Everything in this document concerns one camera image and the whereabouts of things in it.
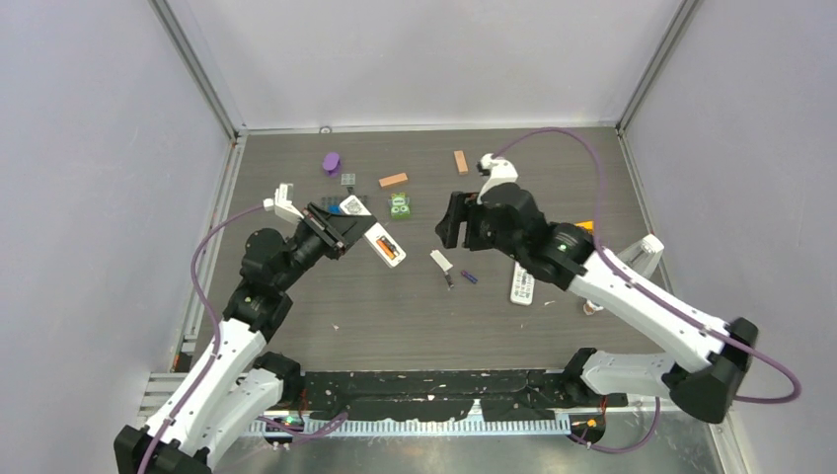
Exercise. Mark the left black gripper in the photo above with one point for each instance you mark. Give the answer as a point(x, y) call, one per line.
point(337, 232)

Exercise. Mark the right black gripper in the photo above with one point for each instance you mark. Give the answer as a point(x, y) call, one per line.
point(460, 207)

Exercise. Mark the white remote control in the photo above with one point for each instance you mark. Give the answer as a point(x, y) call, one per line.
point(353, 206)
point(522, 286)

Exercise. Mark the white battery cover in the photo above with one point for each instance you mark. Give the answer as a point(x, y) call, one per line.
point(444, 264)

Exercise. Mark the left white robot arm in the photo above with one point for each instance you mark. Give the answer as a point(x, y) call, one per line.
point(236, 380)

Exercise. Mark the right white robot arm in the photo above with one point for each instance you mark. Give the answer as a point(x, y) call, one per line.
point(703, 359)

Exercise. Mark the grey lego baseplate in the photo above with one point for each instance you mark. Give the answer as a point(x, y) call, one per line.
point(337, 200)

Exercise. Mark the grey lego tower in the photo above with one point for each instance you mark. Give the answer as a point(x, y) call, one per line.
point(348, 181)

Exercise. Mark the green owl toy block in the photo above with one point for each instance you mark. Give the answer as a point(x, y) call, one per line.
point(400, 206)

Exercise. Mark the orange wooden block right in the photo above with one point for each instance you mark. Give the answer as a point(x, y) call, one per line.
point(461, 162)

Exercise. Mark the orange wooden block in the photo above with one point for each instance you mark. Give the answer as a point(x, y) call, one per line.
point(393, 180)
point(461, 162)

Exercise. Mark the orange wooden block left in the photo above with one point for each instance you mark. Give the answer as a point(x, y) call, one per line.
point(393, 180)

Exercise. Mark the purple blue AAA battery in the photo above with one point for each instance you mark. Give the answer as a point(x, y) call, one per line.
point(469, 277)

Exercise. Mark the purple plastic piece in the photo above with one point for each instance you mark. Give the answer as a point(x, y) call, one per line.
point(332, 164)

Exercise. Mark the small glue bottle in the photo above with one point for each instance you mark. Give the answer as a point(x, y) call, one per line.
point(590, 308)

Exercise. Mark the white metronome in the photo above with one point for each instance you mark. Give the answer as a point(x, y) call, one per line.
point(644, 256)

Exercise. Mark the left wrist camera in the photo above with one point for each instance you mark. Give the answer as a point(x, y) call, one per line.
point(281, 204)

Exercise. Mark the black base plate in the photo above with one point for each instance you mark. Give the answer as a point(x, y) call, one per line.
point(440, 396)

